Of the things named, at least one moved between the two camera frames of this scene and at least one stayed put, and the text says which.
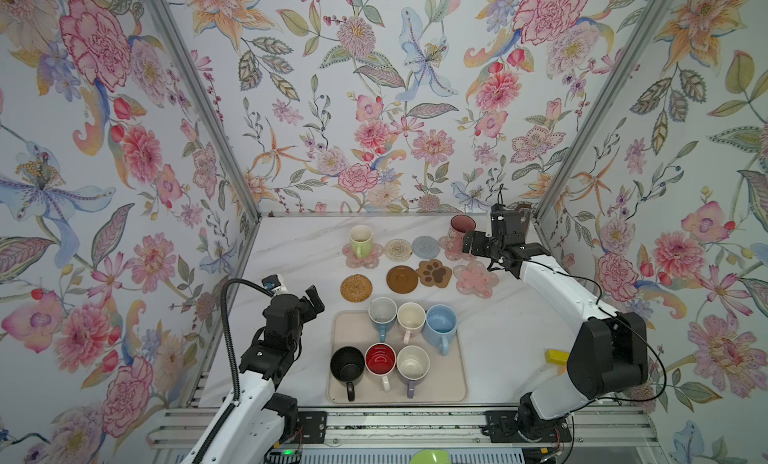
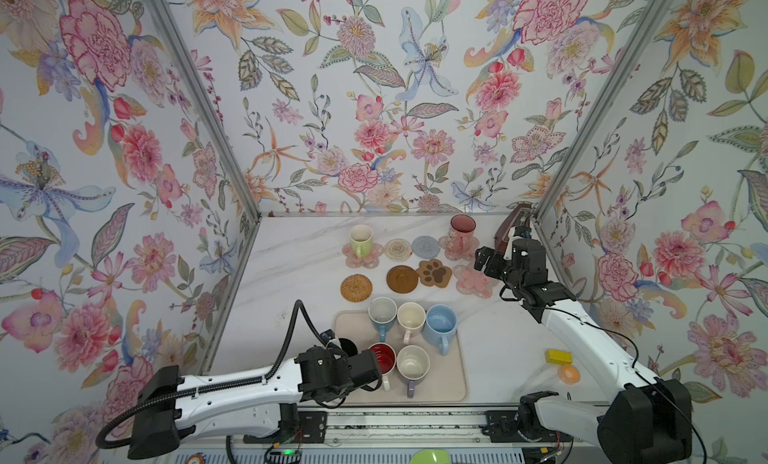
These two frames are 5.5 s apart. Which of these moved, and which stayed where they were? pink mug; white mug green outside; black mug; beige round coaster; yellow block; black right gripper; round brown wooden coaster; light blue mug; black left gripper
Moved: black right gripper; black left gripper; black mug
Stayed: beige round coaster; white mug green outside; round brown wooden coaster; yellow block; pink mug; light blue mug
